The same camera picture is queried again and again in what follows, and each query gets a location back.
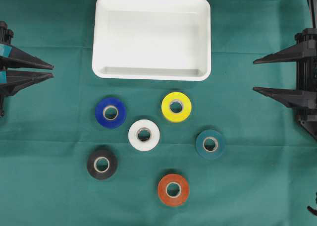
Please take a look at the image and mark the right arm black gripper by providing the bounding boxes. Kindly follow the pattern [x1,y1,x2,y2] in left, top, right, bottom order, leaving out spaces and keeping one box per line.
[253,28,317,134]

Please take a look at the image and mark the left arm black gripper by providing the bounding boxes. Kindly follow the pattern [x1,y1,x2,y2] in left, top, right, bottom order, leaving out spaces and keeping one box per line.
[0,21,54,95]

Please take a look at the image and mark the teal green tape roll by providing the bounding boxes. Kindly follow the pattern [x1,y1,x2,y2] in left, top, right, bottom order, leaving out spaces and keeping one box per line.
[195,129,225,160]

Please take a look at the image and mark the blue tape roll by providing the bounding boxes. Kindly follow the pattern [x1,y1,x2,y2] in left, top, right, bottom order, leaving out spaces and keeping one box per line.
[95,98,126,129]

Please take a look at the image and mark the yellow tape roll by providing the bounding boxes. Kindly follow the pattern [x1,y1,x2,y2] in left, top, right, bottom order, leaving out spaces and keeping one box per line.
[161,92,192,123]

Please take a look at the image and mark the white tape roll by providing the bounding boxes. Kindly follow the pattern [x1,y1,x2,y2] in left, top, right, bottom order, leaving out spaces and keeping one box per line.
[128,119,160,151]

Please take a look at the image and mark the white plastic tray case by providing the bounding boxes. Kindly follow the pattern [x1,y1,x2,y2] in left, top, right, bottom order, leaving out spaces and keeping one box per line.
[92,0,211,81]

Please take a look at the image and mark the black tape roll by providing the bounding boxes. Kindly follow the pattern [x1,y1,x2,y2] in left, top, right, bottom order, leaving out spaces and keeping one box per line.
[87,149,117,180]

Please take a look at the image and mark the orange red tape roll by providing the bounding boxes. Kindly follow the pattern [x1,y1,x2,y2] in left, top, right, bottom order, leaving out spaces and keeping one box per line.
[157,173,190,207]

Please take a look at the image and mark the black cable at edge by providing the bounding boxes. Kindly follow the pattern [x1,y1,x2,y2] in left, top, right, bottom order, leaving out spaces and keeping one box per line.
[307,191,317,216]

